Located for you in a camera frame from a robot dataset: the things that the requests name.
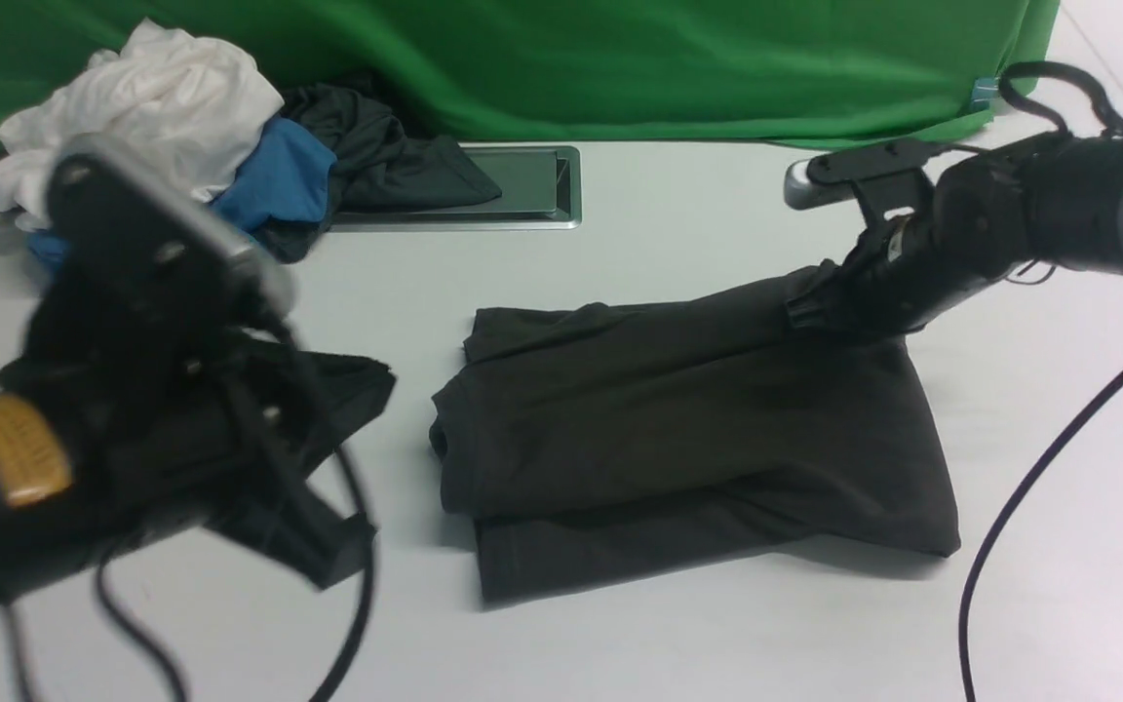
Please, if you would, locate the green backdrop cloth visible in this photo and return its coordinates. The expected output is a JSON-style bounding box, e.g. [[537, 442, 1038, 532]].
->
[[0, 1, 1058, 148]]

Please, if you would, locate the dark gray flat tray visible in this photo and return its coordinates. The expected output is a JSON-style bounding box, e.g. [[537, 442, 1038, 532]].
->
[[331, 145, 583, 233]]

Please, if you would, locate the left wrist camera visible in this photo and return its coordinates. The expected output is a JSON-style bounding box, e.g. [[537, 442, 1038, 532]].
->
[[46, 134, 296, 319]]

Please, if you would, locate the blue crumpled shirt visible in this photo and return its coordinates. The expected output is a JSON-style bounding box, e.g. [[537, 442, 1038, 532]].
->
[[30, 117, 338, 274]]

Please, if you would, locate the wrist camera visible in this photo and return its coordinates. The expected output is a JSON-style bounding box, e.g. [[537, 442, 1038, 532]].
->
[[783, 138, 949, 228], [46, 134, 296, 319]]

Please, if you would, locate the dark teal crumpled shirt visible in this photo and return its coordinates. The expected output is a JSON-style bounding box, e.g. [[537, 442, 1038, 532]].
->
[[252, 83, 503, 265]]

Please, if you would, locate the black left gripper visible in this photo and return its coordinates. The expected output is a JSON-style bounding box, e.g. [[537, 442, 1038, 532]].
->
[[0, 271, 396, 604]]

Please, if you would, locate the blue binder clip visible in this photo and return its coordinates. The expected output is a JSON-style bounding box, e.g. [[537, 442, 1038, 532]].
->
[[967, 76, 999, 112]]

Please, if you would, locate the white crumpled shirt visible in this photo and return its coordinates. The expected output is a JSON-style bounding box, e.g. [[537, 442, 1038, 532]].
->
[[0, 19, 284, 231]]

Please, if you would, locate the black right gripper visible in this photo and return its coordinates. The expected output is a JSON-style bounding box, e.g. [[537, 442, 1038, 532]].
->
[[786, 147, 1032, 338]]

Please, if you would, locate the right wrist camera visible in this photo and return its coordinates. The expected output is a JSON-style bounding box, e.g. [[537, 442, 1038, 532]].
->
[[783, 138, 949, 228]]

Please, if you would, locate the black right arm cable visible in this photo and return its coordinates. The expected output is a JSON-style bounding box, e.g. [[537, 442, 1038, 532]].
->
[[957, 60, 1123, 702]]

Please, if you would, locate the gray long sleeve shirt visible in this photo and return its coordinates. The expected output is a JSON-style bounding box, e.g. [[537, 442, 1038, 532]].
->
[[429, 261, 961, 605]]

